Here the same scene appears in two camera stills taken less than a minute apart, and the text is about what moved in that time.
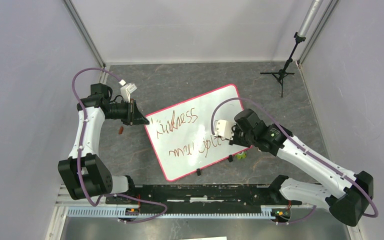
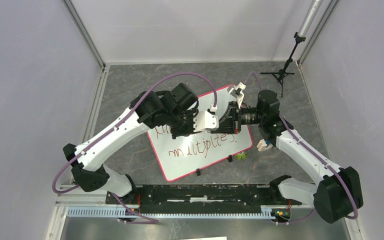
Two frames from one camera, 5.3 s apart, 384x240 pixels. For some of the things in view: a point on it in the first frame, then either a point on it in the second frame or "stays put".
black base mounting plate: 240,196 stays put
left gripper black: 134,116 to 190,130
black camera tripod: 280,74 stays put
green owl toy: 241,155 stays put
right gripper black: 235,128 to 231,119
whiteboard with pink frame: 180,133 stays put
